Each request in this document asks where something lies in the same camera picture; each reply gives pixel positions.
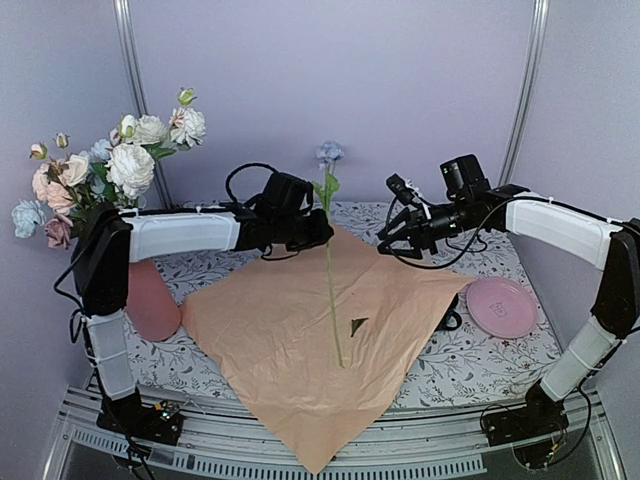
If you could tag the dark blue mug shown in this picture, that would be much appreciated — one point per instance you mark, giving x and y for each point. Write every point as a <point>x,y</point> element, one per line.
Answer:
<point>451,320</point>

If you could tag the blue hydrangea flower bunch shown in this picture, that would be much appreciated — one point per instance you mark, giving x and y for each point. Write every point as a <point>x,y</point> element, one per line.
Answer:
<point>29,215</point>

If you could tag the loose dark green leaf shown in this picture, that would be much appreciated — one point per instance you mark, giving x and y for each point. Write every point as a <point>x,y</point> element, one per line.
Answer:
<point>356,324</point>

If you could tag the green paper bouquet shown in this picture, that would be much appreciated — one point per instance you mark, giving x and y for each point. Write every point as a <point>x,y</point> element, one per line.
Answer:
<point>268,328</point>

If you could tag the aluminium front rail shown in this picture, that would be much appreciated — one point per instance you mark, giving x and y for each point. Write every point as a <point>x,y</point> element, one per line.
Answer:
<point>221,440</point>

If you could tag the small blue flower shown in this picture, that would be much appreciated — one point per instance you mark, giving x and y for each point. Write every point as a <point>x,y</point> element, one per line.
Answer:
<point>327,155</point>

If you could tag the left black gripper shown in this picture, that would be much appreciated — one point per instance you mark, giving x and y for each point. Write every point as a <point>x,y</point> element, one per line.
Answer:
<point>320,232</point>

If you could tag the pale pink rose stem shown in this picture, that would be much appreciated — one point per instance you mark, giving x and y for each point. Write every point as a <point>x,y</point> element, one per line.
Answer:
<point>47,184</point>

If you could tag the mauve and cream rose stem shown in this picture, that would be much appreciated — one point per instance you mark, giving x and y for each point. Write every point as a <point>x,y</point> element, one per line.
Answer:
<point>60,229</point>

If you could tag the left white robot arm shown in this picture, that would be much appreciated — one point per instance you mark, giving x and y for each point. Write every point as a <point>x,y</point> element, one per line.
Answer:
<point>100,270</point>

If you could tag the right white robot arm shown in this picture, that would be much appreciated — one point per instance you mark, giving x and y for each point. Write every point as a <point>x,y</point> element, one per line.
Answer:
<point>611,246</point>

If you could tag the pink cylindrical vase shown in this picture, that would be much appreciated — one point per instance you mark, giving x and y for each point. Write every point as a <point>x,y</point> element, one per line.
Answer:
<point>150,305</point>

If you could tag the right aluminium frame post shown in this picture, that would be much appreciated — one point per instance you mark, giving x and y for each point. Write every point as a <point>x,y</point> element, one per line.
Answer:
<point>532,63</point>

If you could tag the white flower leafy stems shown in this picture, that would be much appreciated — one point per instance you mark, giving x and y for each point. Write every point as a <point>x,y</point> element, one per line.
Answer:
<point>185,129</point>

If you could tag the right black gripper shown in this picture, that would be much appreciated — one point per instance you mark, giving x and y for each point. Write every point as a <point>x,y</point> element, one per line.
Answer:
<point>417,230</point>

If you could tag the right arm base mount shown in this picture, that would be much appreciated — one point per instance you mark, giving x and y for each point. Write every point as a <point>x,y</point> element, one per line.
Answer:
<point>535,434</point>

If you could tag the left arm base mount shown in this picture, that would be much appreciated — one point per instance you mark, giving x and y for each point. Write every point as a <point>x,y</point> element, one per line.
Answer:
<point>161,423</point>

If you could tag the pink plate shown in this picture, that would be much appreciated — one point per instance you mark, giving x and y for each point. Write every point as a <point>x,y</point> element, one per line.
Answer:
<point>501,307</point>

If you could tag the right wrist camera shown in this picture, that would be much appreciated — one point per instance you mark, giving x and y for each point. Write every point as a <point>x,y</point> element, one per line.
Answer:
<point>407,194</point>

